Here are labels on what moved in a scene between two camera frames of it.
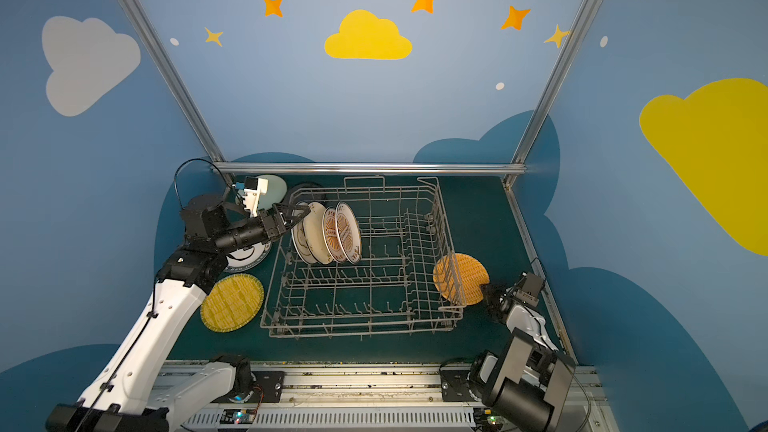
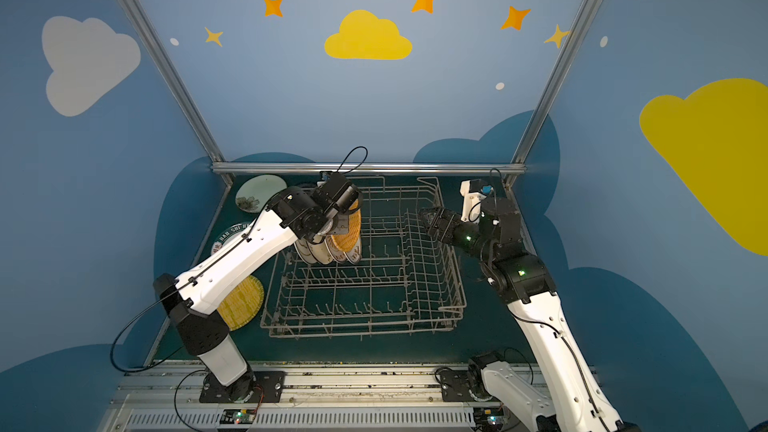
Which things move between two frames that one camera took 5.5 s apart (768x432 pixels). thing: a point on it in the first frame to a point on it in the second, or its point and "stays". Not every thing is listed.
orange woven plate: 459,277 to 347,241
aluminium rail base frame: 389,396 stays
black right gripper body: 496,299 to 437,223
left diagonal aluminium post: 160,62 stays
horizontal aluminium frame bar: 368,166 stays
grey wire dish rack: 365,259 stays
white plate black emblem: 301,246 stays
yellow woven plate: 232,303 stays
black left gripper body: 278,222 to 346,210
